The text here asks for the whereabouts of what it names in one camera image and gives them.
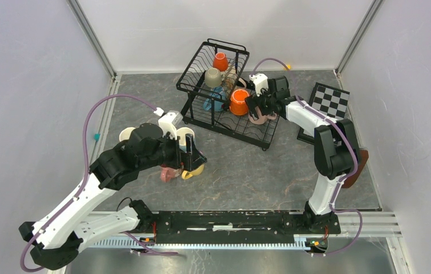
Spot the orange cup lower rack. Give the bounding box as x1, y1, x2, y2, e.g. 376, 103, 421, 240
229, 89, 249, 116

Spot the orange cup top rack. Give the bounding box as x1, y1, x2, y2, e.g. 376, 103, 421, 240
212, 52, 229, 72

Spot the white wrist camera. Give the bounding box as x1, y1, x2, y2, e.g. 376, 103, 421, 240
158, 111, 183, 139
249, 73, 269, 97

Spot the black wire dish rack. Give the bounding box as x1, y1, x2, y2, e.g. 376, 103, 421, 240
176, 38, 279, 151

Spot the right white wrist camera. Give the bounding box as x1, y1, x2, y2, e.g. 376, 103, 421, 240
249, 73, 269, 97

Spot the pink speckled mug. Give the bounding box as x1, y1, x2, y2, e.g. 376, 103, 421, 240
160, 167, 182, 183

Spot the brown wooden stand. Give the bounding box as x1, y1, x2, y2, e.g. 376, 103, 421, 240
341, 148, 370, 189

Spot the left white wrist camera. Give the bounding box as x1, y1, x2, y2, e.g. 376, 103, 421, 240
158, 111, 183, 139

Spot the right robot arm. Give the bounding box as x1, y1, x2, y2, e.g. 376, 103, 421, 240
245, 73, 361, 233

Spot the beige grey mug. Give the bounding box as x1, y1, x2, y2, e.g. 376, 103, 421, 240
204, 67, 225, 88

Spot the white patterned mug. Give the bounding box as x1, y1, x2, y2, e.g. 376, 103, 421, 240
222, 67, 247, 91

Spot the light blue faceted mug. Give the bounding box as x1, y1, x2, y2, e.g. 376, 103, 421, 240
176, 127, 195, 148

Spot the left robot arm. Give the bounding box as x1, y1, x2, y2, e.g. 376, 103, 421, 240
19, 123, 207, 270

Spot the orange cup rack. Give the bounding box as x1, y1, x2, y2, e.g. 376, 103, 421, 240
212, 52, 229, 72
229, 89, 249, 116

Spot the yellow mug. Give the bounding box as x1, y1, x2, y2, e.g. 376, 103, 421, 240
181, 164, 205, 180

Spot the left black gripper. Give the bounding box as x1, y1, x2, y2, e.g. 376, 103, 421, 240
139, 130, 207, 171

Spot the yellow-green faceted mug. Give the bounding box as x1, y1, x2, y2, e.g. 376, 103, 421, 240
119, 127, 136, 142

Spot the blue ribbed mug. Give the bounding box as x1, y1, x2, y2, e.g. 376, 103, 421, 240
203, 86, 227, 112

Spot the pink faceted mug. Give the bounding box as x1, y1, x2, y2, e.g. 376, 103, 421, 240
248, 107, 278, 125

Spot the checkerboard calibration board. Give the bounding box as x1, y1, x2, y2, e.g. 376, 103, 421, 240
296, 82, 351, 146

